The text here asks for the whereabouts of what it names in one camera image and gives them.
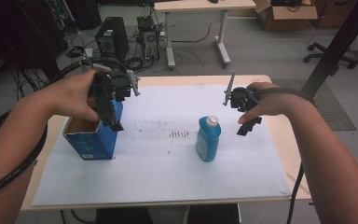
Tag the grey power supply unit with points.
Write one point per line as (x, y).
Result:
(89, 52)

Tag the person's right hand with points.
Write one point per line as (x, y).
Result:
(275, 104)

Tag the office chair base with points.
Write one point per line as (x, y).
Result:
(329, 56)

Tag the white paper sheet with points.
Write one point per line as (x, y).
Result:
(155, 174)

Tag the grey floor mat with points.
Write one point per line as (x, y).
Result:
(332, 115)

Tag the open cardboard box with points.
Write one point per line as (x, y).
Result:
(289, 17)

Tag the open computer case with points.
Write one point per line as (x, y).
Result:
(149, 40)

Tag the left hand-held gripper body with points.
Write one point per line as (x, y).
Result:
(118, 84)

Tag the blue carton box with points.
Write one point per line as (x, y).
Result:
(90, 143)

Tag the person's left hand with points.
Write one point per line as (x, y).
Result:
(71, 96)

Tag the black aluminium post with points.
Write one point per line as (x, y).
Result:
(338, 46)

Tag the blue bottle with white cap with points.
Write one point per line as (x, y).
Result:
(207, 140)

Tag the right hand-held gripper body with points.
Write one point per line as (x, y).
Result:
(242, 98)

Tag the person's legs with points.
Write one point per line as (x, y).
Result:
(121, 217)

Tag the black computer tower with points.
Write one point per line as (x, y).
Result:
(113, 39)

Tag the white desk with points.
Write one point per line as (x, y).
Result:
(199, 5)

